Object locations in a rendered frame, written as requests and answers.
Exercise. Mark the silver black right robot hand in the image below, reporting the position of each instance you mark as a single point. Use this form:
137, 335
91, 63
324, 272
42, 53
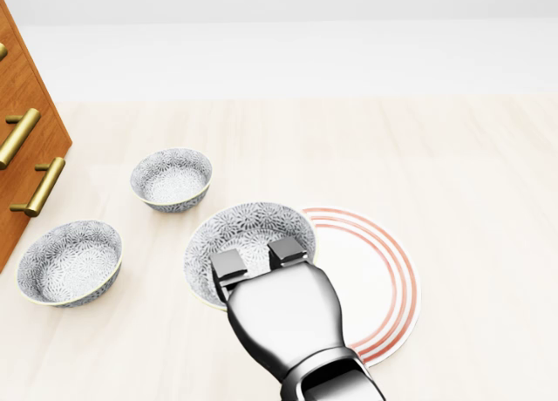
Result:
283, 314

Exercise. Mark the grey floral patterned bowl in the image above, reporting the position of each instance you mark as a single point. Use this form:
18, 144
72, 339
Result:
70, 266
171, 181
244, 226

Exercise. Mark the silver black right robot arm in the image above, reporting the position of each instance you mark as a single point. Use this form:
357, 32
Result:
331, 381

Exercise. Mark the white plate with red rings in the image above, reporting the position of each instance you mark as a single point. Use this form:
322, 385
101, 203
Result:
370, 287

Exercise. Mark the wooden cabinet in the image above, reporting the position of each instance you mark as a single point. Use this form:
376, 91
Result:
26, 91

